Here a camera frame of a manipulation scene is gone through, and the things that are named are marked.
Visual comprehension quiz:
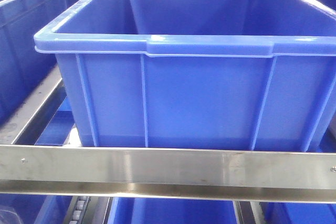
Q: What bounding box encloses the middle blue plastic crate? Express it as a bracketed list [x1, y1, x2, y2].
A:
[34, 0, 335, 152]

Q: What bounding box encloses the lower blue plastic crate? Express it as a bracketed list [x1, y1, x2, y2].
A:
[108, 197, 237, 223]

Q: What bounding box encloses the roller conveyor track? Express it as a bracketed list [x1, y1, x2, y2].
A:
[63, 196, 91, 224]

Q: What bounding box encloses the left blue plastic crate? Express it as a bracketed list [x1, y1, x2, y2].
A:
[1, 0, 66, 123]

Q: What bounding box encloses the stainless steel shelf rail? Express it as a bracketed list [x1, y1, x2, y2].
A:
[1, 145, 335, 203]

